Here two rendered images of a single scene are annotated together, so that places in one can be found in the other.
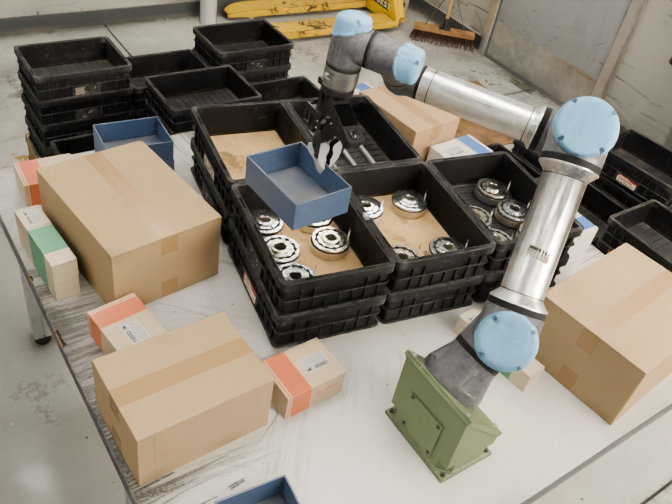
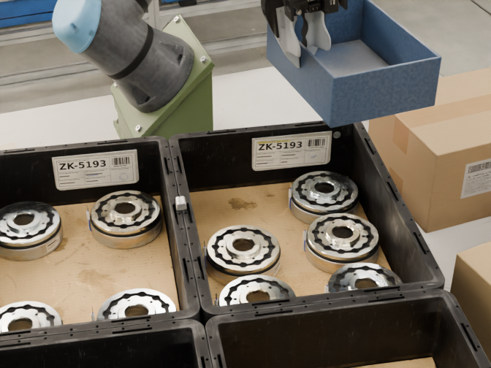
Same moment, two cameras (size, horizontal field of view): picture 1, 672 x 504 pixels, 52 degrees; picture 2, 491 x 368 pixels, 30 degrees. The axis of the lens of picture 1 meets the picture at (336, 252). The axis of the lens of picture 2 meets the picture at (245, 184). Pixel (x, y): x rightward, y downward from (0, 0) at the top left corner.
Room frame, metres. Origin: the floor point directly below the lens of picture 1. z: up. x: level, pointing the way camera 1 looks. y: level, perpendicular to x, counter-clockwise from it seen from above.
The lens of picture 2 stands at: (2.31, 0.38, 1.67)
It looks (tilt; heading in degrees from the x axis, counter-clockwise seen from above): 35 degrees down; 201
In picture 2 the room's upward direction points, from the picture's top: straight up
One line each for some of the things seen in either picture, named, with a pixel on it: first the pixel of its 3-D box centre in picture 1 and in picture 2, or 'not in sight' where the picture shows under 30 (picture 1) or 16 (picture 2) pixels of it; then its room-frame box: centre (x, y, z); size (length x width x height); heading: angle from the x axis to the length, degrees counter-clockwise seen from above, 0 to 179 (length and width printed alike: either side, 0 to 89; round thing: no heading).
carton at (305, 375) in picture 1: (301, 377); not in sight; (1.03, 0.02, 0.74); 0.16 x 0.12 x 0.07; 134
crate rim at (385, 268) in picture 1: (309, 226); (292, 209); (1.36, 0.08, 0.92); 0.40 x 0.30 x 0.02; 31
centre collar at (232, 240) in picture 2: (330, 238); (243, 245); (1.40, 0.02, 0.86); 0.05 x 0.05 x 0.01
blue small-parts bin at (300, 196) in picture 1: (297, 184); (348, 57); (1.26, 0.12, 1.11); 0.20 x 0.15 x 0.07; 44
